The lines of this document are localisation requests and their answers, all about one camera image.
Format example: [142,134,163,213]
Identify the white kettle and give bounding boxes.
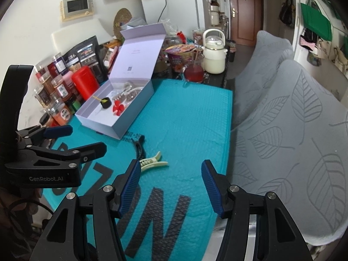
[202,29,228,74]

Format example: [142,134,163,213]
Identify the brown door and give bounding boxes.
[227,0,264,47]

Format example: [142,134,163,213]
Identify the teal table mat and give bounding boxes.
[43,79,234,261]

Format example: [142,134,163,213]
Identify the white fridge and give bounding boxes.
[141,0,211,34]

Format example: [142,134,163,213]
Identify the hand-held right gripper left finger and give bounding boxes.
[35,158,142,261]

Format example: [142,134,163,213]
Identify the group of spice jars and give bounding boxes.
[33,53,82,128]

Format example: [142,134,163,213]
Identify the white gift box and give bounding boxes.
[75,23,167,140]

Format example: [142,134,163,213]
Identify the pink bottle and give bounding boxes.
[63,71,75,88]

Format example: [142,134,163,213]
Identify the woven fan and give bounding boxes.
[113,8,134,37]

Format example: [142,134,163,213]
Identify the black power cable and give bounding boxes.
[158,0,169,23]

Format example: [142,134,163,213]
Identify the wall control panel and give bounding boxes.
[60,0,95,23]

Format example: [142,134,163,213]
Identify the red plastic propeller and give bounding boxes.
[112,100,126,116]

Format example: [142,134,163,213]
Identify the black handbag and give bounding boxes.
[279,0,295,29]

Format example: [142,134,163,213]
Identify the instant noodle cup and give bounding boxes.
[165,44,197,72]

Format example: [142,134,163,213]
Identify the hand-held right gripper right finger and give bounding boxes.
[201,159,313,261]

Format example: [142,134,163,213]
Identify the silver metal hair clip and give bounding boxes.
[113,81,144,102]

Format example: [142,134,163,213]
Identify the glass mug with red drink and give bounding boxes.
[183,53,206,83]

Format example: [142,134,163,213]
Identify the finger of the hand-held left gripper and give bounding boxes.
[18,125,73,149]
[35,141,107,166]

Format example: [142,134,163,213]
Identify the white ceramic jar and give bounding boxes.
[209,4,221,25]

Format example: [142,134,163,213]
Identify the dark tumbler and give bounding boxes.
[228,40,237,62]

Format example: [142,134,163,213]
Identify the green tote bag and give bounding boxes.
[300,3,333,42]

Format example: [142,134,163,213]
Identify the white foam board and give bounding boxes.
[52,19,113,57]

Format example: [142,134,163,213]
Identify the cream hair clip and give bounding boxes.
[139,152,169,172]

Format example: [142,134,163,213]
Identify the black snack bag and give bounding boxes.
[63,36,108,83]

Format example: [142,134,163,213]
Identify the grey leaf-patterned sofa cover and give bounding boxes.
[230,30,348,248]

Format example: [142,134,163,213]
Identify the red canister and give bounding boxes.
[71,66,100,102]

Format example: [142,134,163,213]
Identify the black hair clip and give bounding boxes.
[131,135,145,161]

